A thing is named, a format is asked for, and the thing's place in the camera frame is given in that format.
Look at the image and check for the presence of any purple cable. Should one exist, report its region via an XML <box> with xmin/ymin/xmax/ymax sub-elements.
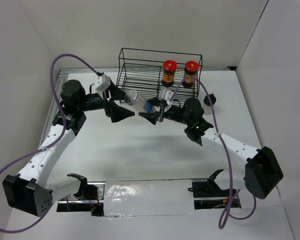
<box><xmin>168</xmin><ymin>76</ymin><xmax>257</xmax><ymax>230</ymax></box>
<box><xmin>0</xmin><ymin>53</ymin><xmax>103</xmax><ymax>234</ymax></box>

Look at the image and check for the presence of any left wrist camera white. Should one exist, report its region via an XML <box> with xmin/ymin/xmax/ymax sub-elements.
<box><xmin>94</xmin><ymin>74</ymin><xmax>111</xmax><ymax>94</ymax></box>

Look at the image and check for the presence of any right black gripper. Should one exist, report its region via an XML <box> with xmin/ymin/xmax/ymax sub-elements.
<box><xmin>139</xmin><ymin>94</ymin><xmax>192</xmax><ymax>126</ymax></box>

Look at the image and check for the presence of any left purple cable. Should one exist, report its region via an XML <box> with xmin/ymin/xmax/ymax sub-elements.
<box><xmin>0</xmin><ymin>53</ymin><xmax>103</xmax><ymax>234</ymax></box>

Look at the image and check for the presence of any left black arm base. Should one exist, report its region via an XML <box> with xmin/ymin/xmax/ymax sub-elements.
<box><xmin>56</xmin><ymin>173</ymin><xmax>106</xmax><ymax>217</ymax></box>

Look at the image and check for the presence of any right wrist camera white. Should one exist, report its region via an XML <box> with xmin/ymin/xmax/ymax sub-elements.
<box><xmin>158</xmin><ymin>88</ymin><xmax>173</xmax><ymax>106</ymax></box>

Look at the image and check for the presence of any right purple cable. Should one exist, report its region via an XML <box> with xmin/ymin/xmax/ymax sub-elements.
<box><xmin>168</xmin><ymin>76</ymin><xmax>257</xmax><ymax>230</ymax></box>

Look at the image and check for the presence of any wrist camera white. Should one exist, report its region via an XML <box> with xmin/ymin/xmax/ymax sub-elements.
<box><xmin>94</xmin><ymin>74</ymin><xmax>111</xmax><ymax>94</ymax></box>
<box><xmin>158</xmin><ymin>88</ymin><xmax>173</xmax><ymax>106</ymax></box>

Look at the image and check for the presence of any black cap spice bottle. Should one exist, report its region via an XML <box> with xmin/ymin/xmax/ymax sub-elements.
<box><xmin>201</xmin><ymin>93</ymin><xmax>217</xmax><ymax>115</ymax></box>

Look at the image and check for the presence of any silver lid blue label jar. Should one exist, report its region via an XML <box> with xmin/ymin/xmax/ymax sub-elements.
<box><xmin>124</xmin><ymin>89</ymin><xmax>156</xmax><ymax>114</ymax></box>

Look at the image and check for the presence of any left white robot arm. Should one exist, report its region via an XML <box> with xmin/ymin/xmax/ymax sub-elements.
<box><xmin>2</xmin><ymin>75</ymin><xmax>135</xmax><ymax>217</ymax></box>

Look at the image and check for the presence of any red lid sauce jar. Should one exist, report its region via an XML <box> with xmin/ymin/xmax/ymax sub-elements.
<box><xmin>182</xmin><ymin>60</ymin><xmax>199</xmax><ymax>89</ymax></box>
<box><xmin>161</xmin><ymin>60</ymin><xmax>177</xmax><ymax>88</ymax></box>

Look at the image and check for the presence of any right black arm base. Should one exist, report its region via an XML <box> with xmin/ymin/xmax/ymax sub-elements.
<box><xmin>187</xmin><ymin>169</ymin><xmax>230</xmax><ymax>210</ymax></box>

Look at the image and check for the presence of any reflective foil sheet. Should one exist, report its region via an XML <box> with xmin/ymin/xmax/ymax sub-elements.
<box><xmin>103</xmin><ymin>179</ymin><xmax>195</xmax><ymax>217</ymax></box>

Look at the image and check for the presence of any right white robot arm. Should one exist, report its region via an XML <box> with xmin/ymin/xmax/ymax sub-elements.
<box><xmin>139</xmin><ymin>98</ymin><xmax>284</xmax><ymax>200</ymax></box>

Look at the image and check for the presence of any black wire rack shelf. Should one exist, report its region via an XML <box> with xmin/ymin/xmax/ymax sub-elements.
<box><xmin>116</xmin><ymin>47</ymin><xmax>203</xmax><ymax>99</ymax></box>

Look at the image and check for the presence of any aluminium extrusion frame rail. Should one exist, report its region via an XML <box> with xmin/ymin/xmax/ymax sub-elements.
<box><xmin>27</xmin><ymin>67</ymin><xmax>237</xmax><ymax>182</ymax></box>

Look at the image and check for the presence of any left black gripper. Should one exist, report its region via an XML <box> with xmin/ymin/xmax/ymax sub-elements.
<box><xmin>77</xmin><ymin>79</ymin><xmax>135</xmax><ymax>123</ymax></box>

